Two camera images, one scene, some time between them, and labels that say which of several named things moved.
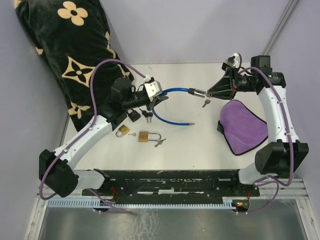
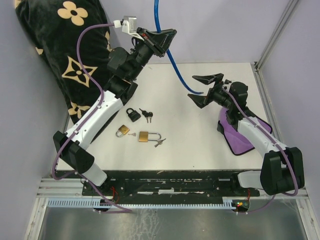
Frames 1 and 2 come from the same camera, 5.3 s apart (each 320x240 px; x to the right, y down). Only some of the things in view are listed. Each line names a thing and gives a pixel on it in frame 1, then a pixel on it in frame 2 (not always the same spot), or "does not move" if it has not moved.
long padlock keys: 159,142 does not move
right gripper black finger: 222,90 -> 201,101
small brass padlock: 123,129 does not move
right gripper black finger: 225,83 -> 208,79
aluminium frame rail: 281,27 does not move
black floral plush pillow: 72,36 does not move
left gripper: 159,99 -> 158,42
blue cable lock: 197,92 -> 175,67
